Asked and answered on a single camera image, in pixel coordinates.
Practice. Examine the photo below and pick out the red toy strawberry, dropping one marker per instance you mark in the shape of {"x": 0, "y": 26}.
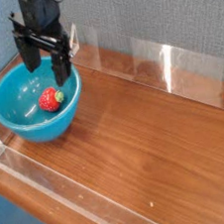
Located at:
{"x": 51, "y": 99}

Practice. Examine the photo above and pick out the clear acrylic back barrier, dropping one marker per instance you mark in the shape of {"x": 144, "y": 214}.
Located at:
{"x": 191, "y": 75}

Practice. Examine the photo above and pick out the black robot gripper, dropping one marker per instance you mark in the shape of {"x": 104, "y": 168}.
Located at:
{"x": 37, "y": 27}

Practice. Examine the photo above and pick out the clear acrylic barrier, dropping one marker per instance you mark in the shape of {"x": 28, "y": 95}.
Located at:
{"x": 80, "y": 199}
{"x": 191, "y": 75}

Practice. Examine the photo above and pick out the clear acrylic front barrier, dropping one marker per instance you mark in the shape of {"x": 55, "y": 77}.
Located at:
{"x": 80, "y": 199}

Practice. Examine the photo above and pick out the blue bowl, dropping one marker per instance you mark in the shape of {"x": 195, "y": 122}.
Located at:
{"x": 20, "y": 111}

